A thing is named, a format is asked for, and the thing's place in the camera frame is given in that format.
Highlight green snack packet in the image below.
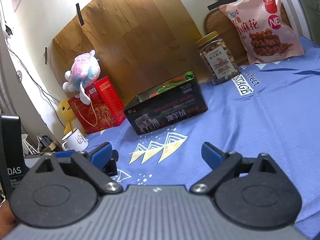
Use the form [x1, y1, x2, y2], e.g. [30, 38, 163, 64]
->
[150, 71, 194, 98]

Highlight person's left hand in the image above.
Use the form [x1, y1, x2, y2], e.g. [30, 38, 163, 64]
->
[0, 200, 17, 238]

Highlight white enamel mug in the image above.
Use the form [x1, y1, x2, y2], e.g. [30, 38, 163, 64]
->
[61, 127, 89, 151]

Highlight red gift box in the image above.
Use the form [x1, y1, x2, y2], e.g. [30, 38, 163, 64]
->
[68, 76, 125, 134]

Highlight yellow duck plush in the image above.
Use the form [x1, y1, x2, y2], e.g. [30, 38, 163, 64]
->
[58, 99, 86, 135]

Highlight blue printed tablecloth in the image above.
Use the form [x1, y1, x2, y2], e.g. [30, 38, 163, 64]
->
[88, 37, 319, 238]

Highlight black snack box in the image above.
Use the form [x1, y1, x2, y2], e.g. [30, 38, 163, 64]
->
[123, 70, 208, 135]

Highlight pink blue plush toy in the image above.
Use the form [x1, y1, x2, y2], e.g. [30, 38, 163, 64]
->
[62, 50, 101, 105]

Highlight nut jar yellow lid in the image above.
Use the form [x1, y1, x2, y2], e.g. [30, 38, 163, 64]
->
[195, 31, 240, 85]

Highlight wooden board backdrop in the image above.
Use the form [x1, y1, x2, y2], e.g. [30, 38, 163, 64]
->
[47, 0, 211, 103]

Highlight pink twist snack bag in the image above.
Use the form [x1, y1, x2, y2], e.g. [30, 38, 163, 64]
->
[220, 0, 304, 64]

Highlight round wooden board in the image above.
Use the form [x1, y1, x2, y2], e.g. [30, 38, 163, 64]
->
[203, 4, 292, 66]

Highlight black wall cables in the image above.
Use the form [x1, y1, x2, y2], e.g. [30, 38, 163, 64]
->
[3, 23, 66, 128]

